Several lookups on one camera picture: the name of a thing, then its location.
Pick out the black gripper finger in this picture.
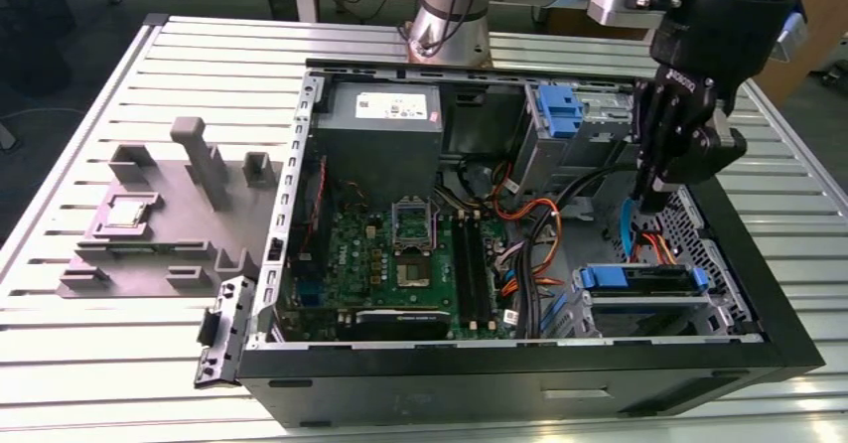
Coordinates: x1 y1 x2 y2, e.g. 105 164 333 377
628 77 678 216
652 78 748 215

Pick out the blue data wire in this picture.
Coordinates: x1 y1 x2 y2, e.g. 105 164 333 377
620 198 642 265

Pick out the power wire with black connector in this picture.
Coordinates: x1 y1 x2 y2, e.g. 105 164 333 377
632 230 685 269

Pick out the hard disk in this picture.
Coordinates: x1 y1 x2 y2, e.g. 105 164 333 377
538 262 709 335

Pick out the metal disk bay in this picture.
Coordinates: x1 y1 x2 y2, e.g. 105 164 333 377
538 262 760 340

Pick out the silver optical drive cage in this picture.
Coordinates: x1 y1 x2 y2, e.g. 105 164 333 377
516 82 648 201

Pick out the brown wooden cabinet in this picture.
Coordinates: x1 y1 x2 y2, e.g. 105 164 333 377
753 0 848 107

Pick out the blue plastic drive latch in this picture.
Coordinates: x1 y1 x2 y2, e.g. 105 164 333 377
536 83 585 140

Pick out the black RAM slot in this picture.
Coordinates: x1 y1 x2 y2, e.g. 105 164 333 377
468 209 500 331
450 209 480 333

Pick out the silver power supply unit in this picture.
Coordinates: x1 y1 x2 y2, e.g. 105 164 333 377
310 80 444 206

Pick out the metal socket cover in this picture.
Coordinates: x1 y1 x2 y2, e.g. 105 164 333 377
389 195 444 256

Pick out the CPU socket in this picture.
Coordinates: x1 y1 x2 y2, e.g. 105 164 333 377
393 255 438 291

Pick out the green motherboard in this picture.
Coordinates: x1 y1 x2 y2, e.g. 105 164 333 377
277 199 525 343

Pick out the black graphics card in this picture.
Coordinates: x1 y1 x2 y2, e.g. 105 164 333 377
334 307 453 343

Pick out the black PC case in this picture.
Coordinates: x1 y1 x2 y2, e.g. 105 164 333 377
234 57 828 427

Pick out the blue expansion slot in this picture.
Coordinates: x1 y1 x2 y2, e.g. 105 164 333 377
296 277 324 311

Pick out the grey parts rack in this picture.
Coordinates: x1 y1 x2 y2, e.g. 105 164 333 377
56 116 286 301

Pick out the silver CPU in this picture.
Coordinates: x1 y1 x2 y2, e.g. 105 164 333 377
105 202 150 228

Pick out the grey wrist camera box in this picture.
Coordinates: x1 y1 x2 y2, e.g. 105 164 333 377
585 0 668 30

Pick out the orange yellow wire bundle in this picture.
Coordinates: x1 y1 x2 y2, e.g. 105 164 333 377
489 162 568 298

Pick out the black cable bundle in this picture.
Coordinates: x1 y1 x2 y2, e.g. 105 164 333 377
516 160 641 339

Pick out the thin red wire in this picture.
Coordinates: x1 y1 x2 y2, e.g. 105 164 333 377
301 157 329 260

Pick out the silver card retention bracket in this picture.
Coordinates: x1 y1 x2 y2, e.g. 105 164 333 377
192 273 260 389

